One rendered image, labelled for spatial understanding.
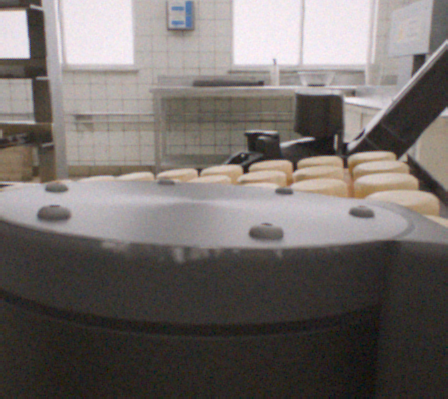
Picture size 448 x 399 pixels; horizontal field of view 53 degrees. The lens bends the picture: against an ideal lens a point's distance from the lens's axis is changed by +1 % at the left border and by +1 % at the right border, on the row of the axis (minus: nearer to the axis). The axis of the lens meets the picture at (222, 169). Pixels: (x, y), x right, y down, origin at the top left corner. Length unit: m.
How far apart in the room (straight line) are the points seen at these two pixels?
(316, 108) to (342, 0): 4.18
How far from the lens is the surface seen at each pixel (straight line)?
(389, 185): 0.38
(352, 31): 4.79
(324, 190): 0.38
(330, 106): 0.64
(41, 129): 0.69
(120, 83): 4.52
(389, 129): 0.63
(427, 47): 1.48
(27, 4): 0.69
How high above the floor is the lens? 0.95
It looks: 11 degrees down
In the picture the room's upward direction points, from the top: straight up
